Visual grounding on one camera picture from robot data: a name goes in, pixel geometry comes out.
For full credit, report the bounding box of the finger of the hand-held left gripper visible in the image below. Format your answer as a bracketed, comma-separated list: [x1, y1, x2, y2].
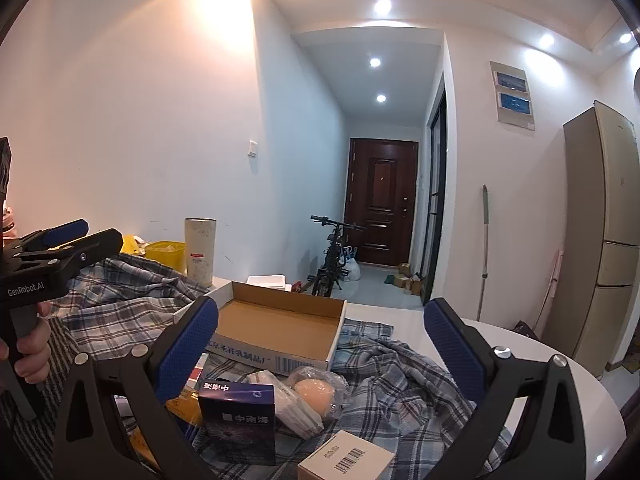
[0, 218, 90, 256]
[10, 228, 124, 281]

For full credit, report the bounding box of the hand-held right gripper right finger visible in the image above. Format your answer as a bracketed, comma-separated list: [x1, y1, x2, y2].
[422, 297, 588, 480]

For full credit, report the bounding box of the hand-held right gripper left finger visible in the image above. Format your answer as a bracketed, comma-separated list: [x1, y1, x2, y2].
[52, 295, 221, 480]

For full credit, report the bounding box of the red white gold box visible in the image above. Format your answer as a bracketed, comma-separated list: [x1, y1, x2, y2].
[182, 355, 208, 391]

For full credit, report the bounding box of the dark blue purple box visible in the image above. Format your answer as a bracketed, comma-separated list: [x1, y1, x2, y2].
[197, 379, 277, 466]

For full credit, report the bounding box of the white tissue packet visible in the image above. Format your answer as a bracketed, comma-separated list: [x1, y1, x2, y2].
[245, 369, 326, 436]

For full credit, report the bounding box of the peach sponge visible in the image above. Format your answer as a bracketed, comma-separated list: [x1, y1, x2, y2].
[286, 366, 349, 423]

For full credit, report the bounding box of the white barcode box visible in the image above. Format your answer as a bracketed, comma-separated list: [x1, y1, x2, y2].
[297, 430, 396, 480]

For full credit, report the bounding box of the person's left hand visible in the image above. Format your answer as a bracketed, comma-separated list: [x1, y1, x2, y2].
[15, 316, 52, 385]

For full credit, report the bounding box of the yellow packet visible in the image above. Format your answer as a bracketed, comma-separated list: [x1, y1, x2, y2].
[120, 234, 148, 256]

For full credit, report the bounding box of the orange yellow box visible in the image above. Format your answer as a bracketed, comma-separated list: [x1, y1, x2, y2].
[115, 390, 203, 471]

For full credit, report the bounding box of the blue plaid cloth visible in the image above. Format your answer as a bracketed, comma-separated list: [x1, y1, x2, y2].
[0, 252, 511, 480]

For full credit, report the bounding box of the yellow plastic container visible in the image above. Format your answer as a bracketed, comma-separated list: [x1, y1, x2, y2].
[145, 241, 187, 276]

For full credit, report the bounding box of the white speckled tumbler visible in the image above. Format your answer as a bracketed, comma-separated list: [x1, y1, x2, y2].
[184, 217, 218, 288]

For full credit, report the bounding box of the white foam box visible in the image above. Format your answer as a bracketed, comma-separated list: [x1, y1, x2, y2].
[246, 274, 288, 291]

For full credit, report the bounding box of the long mop stick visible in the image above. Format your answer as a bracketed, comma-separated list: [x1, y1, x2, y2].
[475, 185, 491, 321]

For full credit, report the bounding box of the pink board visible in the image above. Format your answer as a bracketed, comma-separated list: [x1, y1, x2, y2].
[537, 250, 565, 331]

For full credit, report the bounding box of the black bicycle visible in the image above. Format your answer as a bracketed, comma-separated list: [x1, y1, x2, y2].
[305, 215, 368, 298]

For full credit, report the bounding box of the black framed glass door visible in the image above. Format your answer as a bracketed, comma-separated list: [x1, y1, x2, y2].
[420, 72, 448, 306]

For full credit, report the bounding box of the dark brown entrance door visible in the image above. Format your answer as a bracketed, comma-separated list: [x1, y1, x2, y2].
[345, 137, 418, 266]

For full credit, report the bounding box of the beige refrigerator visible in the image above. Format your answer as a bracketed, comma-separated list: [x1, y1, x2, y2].
[542, 100, 640, 378]

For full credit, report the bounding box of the grey wall panel box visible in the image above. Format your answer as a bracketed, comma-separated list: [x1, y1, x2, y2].
[489, 60, 536, 131]

